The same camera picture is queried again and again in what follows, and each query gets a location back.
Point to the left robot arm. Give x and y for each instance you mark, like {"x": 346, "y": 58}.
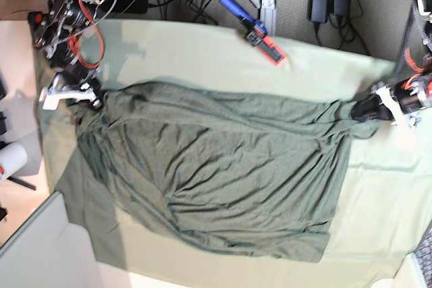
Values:
{"x": 401, "y": 101}

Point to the black power adapter left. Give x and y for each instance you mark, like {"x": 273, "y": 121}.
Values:
{"x": 131, "y": 6}

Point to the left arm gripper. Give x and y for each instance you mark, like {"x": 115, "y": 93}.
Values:
{"x": 370, "y": 108}

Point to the white paper roll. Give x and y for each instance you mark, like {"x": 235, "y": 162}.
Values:
{"x": 13, "y": 157}

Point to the light green table cloth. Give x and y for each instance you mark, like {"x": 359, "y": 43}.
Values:
{"x": 384, "y": 207}

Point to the green T-shirt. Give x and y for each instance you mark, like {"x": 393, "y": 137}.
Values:
{"x": 229, "y": 173}

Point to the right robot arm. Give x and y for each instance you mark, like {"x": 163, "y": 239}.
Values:
{"x": 57, "y": 34}

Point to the blue orange clamp at corner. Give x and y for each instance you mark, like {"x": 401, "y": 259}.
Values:
{"x": 36, "y": 21}

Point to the black stick on table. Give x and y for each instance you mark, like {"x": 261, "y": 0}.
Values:
{"x": 23, "y": 183}

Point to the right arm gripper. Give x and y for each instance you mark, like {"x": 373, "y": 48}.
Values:
{"x": 94, "y": 86}

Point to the blue orange clamp on cloth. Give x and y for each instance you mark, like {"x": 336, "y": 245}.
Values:
{"x": 256, "y": 33}

